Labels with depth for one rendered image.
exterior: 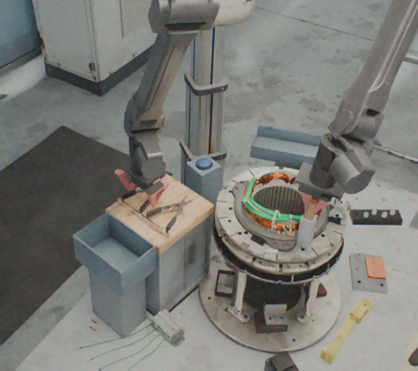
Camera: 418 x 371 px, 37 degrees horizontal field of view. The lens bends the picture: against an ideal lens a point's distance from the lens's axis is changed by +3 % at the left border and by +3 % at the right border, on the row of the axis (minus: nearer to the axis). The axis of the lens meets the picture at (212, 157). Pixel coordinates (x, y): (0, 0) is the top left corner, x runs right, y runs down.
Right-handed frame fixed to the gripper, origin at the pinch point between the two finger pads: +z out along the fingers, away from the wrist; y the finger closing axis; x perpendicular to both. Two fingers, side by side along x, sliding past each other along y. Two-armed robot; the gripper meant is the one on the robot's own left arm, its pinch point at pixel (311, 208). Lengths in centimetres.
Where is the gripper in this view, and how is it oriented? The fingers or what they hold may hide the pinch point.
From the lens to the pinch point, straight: 136.7
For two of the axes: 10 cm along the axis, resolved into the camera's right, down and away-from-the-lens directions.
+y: 9.1, 3.6, -2.1
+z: -1.4, 7.4, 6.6
